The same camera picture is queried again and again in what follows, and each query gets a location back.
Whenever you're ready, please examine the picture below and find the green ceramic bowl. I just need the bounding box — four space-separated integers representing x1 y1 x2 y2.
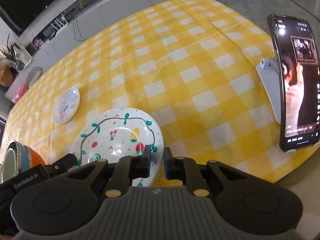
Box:
2 148 18 182

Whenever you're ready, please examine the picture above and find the white painted fruit plate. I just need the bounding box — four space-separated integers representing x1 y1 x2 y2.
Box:
71 107 164 187

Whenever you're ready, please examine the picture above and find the orange steel bowl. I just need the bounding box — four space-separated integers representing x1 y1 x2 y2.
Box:
25 145 46 168

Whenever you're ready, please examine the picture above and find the small white patterned plate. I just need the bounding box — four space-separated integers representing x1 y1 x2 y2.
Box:
52 87 80 125

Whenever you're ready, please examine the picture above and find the pink plastic box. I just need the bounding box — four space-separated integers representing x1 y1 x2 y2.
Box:
12 85 29 103

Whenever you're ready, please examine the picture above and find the yellow checkered tablecloth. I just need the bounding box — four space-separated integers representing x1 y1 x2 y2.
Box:
1 0 316 182

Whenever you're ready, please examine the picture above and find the brown gourd vase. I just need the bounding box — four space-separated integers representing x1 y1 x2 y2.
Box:
0 66 14 87

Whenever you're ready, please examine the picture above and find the grey round stool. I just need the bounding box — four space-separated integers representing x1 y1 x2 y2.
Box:
25 67 43 88

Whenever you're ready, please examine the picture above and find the blue vase with plant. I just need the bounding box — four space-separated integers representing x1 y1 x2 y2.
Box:
1 34 25 71

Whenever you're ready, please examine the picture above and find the white phone stand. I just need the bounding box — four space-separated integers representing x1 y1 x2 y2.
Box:
256 57 319 154

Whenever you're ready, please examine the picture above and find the white wifi router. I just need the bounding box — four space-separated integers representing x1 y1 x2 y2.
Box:
50 14 68 31

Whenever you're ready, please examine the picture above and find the white marble tv console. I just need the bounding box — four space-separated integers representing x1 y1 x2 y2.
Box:
4 0 189 91

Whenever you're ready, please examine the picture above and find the black smartphone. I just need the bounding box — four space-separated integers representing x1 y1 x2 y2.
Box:
267 15 319 152

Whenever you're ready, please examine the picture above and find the black power cable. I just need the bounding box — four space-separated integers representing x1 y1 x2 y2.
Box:
72 17 89 42

